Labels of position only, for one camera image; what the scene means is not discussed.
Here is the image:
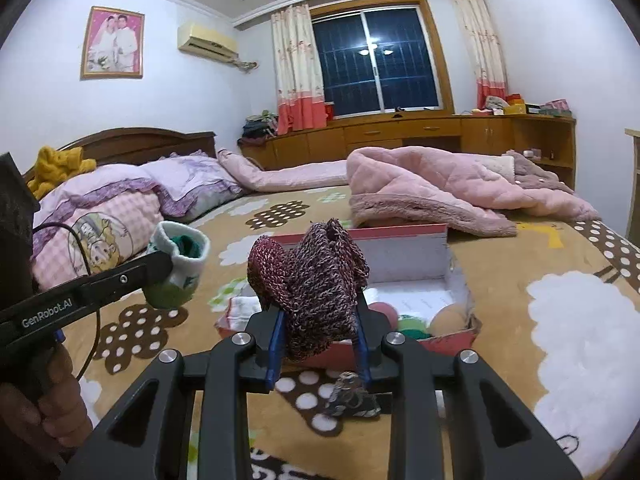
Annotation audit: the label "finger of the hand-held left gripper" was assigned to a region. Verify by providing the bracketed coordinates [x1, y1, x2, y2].
[89, 251, 174, 307]

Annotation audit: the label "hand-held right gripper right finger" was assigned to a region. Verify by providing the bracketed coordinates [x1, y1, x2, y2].
[355, 302, 583, 480]

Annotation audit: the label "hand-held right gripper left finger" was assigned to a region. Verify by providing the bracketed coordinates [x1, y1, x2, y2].
[60, 309, 287, 480]

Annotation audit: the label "white green sock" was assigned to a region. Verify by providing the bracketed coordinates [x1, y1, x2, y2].
[145, 221, 210, 310]

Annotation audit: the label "maroon knitted sock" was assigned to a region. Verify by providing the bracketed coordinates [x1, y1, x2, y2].
[247, 218, 371, 362]

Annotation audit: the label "red cardboard box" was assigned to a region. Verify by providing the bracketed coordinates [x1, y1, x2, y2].
[215, 223, 482, 362]

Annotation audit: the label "pink soft ball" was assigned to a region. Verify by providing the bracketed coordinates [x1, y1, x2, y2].
[367, 302, 399, 332]

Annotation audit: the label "person's left hand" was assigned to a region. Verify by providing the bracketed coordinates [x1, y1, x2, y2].
[0, 342, 94, 467]

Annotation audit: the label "white quilted cloth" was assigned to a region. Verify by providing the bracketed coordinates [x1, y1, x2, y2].
[220, 296, 262, 332]

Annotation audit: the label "pink checked pillow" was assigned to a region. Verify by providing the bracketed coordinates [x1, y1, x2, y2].
[30, 164, 167, 292]

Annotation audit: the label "yellow knit cloth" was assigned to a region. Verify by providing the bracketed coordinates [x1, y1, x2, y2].
[26, 146, 97, 200]

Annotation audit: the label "beige plush toy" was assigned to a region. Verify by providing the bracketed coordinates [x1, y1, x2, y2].
[431, 305, 470, 337]

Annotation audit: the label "lilac frilled pillow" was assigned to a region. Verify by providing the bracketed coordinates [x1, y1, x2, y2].
[144, 152, 247, 217]

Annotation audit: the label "dark wooden headboard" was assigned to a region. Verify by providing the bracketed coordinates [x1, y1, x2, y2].
[55, 127, 219, 169]

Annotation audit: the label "pink quilt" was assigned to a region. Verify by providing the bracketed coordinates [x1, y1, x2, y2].
[217, 149, 352, 194]

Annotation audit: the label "pink fleece blanket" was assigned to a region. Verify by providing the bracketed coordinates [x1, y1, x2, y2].
[347, 146, 602, 239]

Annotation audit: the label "pile of clothes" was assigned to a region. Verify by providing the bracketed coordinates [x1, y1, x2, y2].
[239, 110, 279, 149]

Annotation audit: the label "wooden cabinet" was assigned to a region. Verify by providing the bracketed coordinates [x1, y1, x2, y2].
[237, 111, 579, 197]

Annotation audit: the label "mauve fleece garment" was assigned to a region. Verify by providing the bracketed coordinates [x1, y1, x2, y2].
[504, 150, 576, 194]

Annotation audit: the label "cream red curtain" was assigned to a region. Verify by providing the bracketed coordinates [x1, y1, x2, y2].
[449, 0, 512, 112]
[270, 4, 329, 136]

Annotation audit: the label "wooden framed window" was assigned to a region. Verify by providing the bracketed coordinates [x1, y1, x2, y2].
[309, 0, 455, 119]

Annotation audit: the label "pink green boxes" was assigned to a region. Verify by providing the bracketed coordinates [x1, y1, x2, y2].
[539, 98, 572, 118]

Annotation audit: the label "black cable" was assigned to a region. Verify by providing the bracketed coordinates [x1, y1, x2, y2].
[32, 222, 102, 382]

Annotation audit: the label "framed wall poster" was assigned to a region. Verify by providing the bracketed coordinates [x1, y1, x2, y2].
[81, 6, 146, 80]

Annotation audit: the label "wall air conditioner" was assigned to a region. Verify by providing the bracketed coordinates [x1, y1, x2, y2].
[177, 21, 241, 64]

